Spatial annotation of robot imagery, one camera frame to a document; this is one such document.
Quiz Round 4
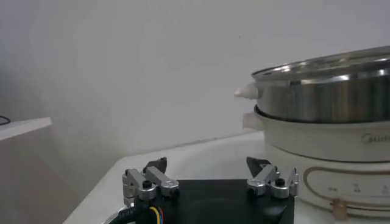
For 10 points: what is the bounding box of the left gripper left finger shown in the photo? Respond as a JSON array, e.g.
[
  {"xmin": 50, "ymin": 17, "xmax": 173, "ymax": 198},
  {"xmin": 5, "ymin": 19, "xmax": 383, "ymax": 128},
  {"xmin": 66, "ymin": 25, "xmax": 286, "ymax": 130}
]
[{"xmin": 122, "ymin": 156, "xmax": 180, "ymax": 208}]

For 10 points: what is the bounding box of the white electric cooker pot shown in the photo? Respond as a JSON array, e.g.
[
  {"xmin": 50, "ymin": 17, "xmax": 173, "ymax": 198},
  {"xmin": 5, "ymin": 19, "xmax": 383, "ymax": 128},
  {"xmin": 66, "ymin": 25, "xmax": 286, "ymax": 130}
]
[{"xmin": 243, "ymin": 111, "xmax": 390, "ymax": 222}]

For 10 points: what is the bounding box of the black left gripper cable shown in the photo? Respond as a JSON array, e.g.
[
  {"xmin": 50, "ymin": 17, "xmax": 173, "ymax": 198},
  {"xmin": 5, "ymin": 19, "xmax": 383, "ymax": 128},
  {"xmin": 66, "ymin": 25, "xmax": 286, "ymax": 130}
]
[{"xmin": 106, "ymin": 203, "xmax": 165, "ymax": 224}]

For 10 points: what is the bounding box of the white side table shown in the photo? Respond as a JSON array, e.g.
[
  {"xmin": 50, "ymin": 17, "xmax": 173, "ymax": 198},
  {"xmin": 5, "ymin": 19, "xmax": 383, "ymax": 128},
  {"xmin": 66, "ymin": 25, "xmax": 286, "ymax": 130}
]
[{"xmin": 0, "ymin": 117, "xmax": 52, "ymax": 142}]

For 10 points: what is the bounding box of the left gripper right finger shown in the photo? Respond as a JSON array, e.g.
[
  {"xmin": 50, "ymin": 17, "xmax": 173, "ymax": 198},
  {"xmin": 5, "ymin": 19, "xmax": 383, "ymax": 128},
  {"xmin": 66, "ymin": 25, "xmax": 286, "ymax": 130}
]
[{"xmin": 246, "ymin": 156, "xmax": 300, "ymax": 200}]

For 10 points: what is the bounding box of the stainless steel steamer basket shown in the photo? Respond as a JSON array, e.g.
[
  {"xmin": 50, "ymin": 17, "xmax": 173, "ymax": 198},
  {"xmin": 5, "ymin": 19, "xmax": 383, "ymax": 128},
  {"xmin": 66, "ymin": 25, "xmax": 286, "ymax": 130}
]
[{"xmin": 233, "ymin": 45, "xmax": 390, "ymax": 124}]

